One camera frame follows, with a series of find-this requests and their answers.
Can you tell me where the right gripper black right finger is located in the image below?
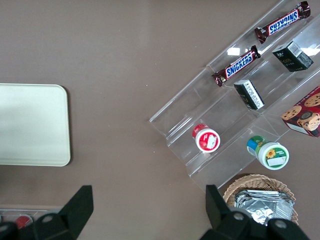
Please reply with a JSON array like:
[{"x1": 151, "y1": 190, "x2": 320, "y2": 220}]
[{"x1": 199, "y1": 184, "x2": 252, "y2": 240}]

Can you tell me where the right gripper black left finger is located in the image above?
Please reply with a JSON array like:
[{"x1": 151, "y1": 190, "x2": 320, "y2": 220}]
[{"x1": 31, "y1": 184, "x2": 95, "y2": 240}]

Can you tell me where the light wicker basket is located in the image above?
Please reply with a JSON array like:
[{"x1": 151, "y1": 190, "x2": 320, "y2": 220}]
[{"x1": 222, "y1": 173, "x2": 300, "y2": 229}]

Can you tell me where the cream plastic tray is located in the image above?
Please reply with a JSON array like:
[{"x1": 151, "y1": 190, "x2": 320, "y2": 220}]
[{"x1": 0, "y1": 83, "x2": 72, "y2": 167}]

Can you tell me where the clear acrylic bottle rack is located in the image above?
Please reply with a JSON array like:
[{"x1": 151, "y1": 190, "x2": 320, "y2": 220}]
[{"x1": 0, "y1": 204, "x2": 62, "y2": 226}]

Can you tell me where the silver foil container stack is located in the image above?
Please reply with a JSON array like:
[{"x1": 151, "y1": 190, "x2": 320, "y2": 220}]
[{"x1": 233, "y1": 189, "x2": 294, "y2": 226}]

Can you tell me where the red soda bottle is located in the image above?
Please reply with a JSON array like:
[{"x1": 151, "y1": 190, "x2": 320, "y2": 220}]
[{"x1": 14, "y1": 215, "x2": 33, "y2": 230}]

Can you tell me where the red lid jar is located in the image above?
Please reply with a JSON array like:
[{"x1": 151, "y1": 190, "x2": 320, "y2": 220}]
[{"x1": 191, "y1": 122, "x2": 221, "y2": 153}]

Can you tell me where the green lid jar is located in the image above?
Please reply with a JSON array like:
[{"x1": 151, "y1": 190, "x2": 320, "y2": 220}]
[{"x1": 246, "y1": 135, "x2": 291, "y2": 171}]

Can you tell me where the clear acrylic stepped display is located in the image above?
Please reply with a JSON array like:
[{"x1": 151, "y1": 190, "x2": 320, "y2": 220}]
[{"x1": 148, "y1": 0, "x2": 320, "y2": 194}]

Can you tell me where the small black box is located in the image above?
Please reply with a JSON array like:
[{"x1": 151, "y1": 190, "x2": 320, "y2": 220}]
[
  {"x1": 233, "y1": 79, "x2": 266, "y2": 112},
  {"x1": 271, "y1": 40, "x2": 315, "y2": 73}
]

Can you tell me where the red cookie box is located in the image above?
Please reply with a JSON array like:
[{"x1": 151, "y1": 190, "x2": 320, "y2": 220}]
[{"x1": 280, "y1": 85, "x2": 320, "y2": 139}]

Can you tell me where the Snickers chocolate bar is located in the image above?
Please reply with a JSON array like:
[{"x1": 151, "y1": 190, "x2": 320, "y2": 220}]
[
  {"x1": 254, "y1": 0, "x2": 312, "y2": 45},
  {"x1": 211, "y1": 44, "x2": 262, "y2": 88}
]

